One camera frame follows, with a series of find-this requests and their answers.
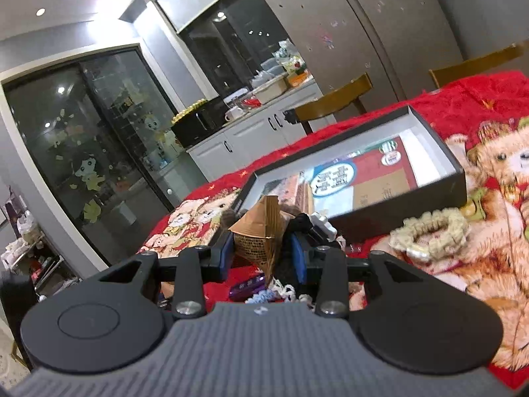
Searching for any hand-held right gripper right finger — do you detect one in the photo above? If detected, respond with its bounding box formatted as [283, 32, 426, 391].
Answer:
[290, 232, 419, 320]

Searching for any printed plastic bag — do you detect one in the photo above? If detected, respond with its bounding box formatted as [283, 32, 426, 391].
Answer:
[273, 39, 309, 77]

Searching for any black scrunchie with white trim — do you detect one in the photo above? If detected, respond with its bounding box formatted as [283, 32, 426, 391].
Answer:
[270, 279, 319, 306]

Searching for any tray of yellow balls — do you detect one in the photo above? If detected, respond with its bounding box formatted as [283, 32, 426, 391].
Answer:
[171, 98, 208, 124]

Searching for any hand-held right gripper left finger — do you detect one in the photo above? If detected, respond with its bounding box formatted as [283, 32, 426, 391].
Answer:
[98, 231, 235, 320]

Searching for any glass sliding door with stickers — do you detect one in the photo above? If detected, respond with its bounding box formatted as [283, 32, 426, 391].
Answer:
[1, 45, 183, 266]

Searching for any black cardboard box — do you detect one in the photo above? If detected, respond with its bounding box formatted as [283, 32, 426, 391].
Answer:
[209, 105, 468, 249]

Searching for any black microwave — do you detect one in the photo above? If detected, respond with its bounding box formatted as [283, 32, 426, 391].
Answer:
[171, 97, 226, 148]

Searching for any white kitchen cabinet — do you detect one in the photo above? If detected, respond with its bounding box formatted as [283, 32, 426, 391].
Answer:
[186, 80, 324, 183]

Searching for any beige plastic tub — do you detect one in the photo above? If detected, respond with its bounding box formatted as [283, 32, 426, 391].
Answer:
[252, 76, 289, 102]

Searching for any cream scrunchie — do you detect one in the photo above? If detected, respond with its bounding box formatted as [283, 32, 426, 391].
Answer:
[389, 208, 470, 262]

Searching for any wooden chair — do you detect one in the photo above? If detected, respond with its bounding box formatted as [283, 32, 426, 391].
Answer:
[285, 72, 375, 134]
[429, 43, 526, 89]

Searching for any white trash bin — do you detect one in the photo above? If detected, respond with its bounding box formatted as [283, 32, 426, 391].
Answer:
[111, 202, 138, 225]

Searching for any grey refrigerator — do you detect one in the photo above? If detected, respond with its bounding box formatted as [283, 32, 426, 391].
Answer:
[244, 0, 464, 105]

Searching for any purple lighter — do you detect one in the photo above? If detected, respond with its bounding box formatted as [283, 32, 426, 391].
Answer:
[229, 274, 267, 299]

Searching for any red bear print blanket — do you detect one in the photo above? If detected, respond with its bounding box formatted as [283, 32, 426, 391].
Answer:
[138, 70, 529, 386]

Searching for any cluttered storage rack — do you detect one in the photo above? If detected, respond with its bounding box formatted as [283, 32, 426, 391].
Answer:
[0, 211, 65, 295]

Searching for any lattice print brown paper packet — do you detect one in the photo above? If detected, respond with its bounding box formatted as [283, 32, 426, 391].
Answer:
[228, 194, 291, 285]

